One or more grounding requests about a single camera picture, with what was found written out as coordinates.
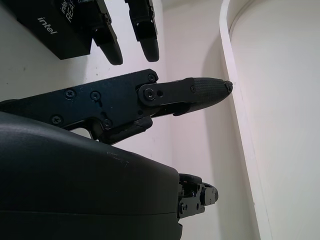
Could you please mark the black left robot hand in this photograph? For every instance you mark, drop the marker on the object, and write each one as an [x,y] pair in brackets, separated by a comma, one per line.
[107,37]

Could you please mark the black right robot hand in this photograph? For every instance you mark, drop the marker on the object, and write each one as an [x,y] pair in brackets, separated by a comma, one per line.
[75,187]

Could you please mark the black RealSense box lid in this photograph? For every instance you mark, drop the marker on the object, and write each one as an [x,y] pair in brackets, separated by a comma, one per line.
[62,30]

